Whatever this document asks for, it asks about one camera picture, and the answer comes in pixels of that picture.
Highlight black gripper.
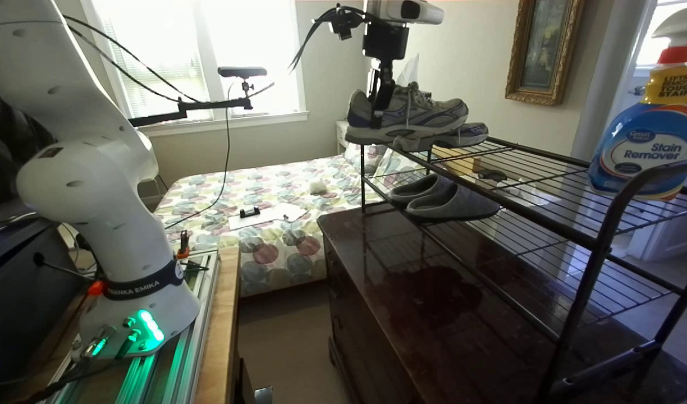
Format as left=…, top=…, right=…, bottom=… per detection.
left=362, top=18, right=411, bottom=113

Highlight metal rail robot base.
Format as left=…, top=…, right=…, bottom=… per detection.
left=43, top=251, right=220, bottom=404

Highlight tissue box with white tissue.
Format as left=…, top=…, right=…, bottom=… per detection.
left=391, top=52, right=435, bottom=99

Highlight white pillow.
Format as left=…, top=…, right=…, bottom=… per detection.
left=335, top=120, right=395, bottom=178

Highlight grey slipper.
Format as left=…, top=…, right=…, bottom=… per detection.
left=403, top=183, right=501, bottom=222
left=385, top=173, right=454, bottom=212

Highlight wooden block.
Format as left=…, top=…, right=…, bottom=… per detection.
left=430, top=144, right=509, bottom=183

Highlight white paper sheet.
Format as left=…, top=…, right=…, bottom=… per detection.
left=227, top=202, right=310, bottom=231

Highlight gold framed picture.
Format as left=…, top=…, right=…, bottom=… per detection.
left=502, top=0, right=589, bottom=108

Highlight bed with floral sheet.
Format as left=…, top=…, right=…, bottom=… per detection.
left=150, top=153, right=407, bottom=302

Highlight white curtain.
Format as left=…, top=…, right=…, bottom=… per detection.
left=571, top=0, right=659, bottom=165

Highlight dark brown wooden dresser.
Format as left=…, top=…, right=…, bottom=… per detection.
left=317, top=200, right=687, bottom=404

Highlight small brown bottle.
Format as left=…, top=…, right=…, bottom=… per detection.
left=175, top=231, right=193, bottom=264

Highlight blue stain remover spray bottle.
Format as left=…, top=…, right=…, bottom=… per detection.
left=589, top=7, right=687, bottom=202

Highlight light wooden table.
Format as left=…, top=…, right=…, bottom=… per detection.
left=193, top=243, right=243, bottom=404

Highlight green status light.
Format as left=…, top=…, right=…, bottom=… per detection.
left=120, top=307, right=168, bottom=358

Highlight black equipment case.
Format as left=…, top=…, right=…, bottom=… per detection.
left=0, top=75, right=92, bottom=390

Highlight black wrist camera with cable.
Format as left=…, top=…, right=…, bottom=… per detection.
left=288, top=6, right=371, bottom=72

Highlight thin black hanging cable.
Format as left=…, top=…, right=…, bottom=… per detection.
left=161, top=103, right=238, bottom=231

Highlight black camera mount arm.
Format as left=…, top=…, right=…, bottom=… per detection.
left=125, top=66, right=271, bottom=130

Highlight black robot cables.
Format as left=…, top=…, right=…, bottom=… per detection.
left=62, top=13, right=203, bottom=108

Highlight black wire shoe rack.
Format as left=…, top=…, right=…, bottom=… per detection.
left=356, top=111, right=687, bottom=404

